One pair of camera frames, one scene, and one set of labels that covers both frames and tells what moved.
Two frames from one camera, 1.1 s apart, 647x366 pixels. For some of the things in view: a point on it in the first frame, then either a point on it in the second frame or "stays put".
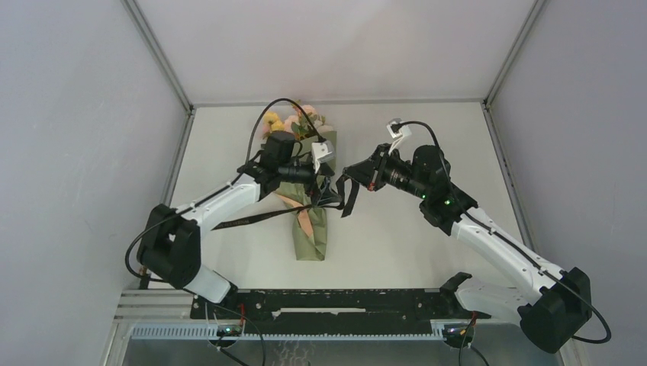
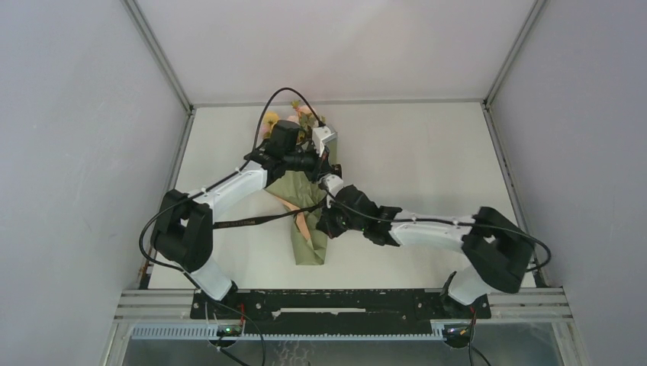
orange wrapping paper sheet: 310,219 stays put
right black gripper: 370,172 to 326,223
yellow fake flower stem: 275,124 stays put
